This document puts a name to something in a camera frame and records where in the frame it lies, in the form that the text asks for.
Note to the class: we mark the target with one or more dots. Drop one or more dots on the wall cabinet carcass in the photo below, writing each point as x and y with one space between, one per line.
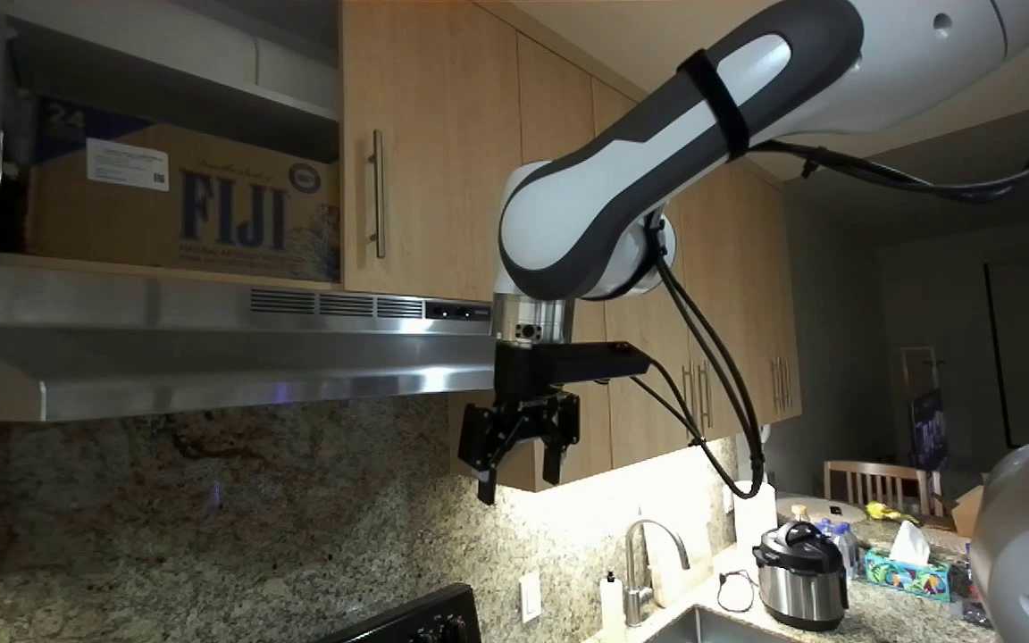
287 21

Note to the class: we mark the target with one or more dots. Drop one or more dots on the black electric stove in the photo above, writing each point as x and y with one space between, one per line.
418 619

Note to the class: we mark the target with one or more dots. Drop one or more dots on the white paper towel roll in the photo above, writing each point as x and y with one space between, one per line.
757 519

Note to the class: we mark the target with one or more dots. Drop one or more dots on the white cabinet shelf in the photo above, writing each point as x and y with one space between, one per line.
180 58

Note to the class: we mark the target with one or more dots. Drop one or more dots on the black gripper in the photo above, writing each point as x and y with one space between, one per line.
537 400

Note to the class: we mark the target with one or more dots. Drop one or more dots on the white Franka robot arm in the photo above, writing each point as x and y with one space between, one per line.
660 144

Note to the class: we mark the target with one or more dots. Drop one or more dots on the yellow fruit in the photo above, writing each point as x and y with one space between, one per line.
885 512

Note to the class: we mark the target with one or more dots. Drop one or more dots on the blue hanging bag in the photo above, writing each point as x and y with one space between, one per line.
926 434

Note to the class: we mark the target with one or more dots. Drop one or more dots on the water bottle blue label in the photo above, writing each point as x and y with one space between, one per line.
967 595

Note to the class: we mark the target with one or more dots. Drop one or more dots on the round white table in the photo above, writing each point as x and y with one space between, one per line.
820 514

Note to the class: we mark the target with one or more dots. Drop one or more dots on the light wooden chair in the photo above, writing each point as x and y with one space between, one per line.
885 464

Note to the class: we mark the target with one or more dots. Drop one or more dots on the clear plastic jar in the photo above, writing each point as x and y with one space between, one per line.
840 540

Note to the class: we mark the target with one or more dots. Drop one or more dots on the colourful tissue box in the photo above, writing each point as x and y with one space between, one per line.
894 576

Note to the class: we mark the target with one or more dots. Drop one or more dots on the white wall outlet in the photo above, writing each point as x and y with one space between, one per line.
530 599

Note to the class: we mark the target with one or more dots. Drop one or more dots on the steel pressure cooker black lid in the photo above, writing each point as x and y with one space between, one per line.
803 584

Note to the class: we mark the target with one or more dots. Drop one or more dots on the chrome kitchen faucet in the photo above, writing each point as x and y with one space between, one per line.
637 572

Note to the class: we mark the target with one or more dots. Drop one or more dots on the stainless steel range hood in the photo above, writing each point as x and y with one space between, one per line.
241 343

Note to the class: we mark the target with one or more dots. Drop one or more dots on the white soap bottle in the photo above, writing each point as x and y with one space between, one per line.
614 609

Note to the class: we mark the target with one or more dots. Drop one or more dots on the brown Fiji cardboard box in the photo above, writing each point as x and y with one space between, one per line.
122 227

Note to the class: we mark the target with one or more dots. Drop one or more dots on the steel kitchen sink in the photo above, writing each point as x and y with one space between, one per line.
707 631

